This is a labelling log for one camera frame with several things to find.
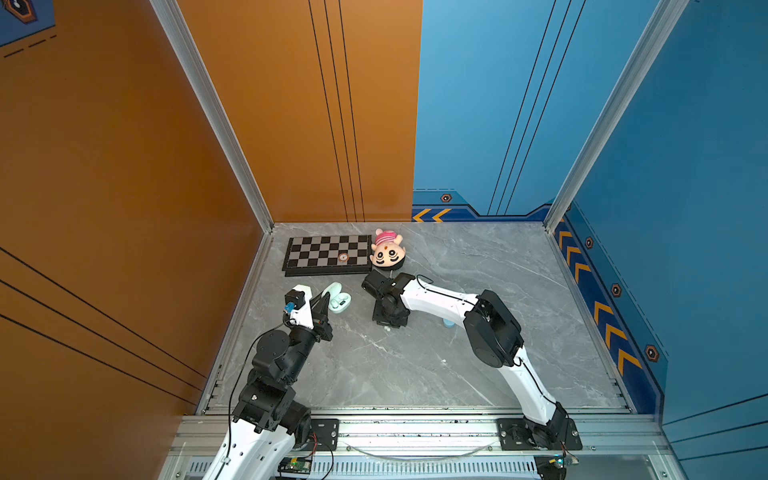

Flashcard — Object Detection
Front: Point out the mint green charging case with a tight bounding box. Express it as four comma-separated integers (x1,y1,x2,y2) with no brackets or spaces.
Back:
322,282,352,314

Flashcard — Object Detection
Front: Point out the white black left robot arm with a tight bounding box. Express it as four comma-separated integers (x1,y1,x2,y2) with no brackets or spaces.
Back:
204,285,333,479

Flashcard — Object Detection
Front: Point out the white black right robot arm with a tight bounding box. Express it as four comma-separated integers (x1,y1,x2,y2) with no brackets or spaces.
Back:
362,271,583,453

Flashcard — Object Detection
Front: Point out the black folding chess board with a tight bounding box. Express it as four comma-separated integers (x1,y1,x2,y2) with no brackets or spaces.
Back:
282,235,372,277

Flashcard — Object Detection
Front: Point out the pink plush doll head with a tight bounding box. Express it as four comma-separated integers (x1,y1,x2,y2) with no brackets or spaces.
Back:
370,228,406,271

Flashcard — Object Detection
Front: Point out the green circuit board left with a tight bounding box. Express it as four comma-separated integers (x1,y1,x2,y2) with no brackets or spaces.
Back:
277,457,313,478

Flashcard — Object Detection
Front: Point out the green circuit board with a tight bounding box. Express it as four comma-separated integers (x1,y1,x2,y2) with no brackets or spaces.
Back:
544,451,580,470
277,457,313,478

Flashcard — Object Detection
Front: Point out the green circuit board right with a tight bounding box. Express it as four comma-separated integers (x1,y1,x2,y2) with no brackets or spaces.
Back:
544,451,580,470

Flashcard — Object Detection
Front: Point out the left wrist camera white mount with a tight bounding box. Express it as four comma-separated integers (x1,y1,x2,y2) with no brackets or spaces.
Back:
283,285,313,330

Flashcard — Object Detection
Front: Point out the aluminium corner post left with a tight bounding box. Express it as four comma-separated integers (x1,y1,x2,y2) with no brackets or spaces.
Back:
149,0,274,234

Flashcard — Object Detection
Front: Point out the aluminium corner post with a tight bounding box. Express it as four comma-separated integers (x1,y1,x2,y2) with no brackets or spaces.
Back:
543,0,689,234
149,0,274,234

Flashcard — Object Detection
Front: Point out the aluminium corner post right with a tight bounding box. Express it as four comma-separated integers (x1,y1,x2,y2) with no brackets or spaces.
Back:
543,0,689,234

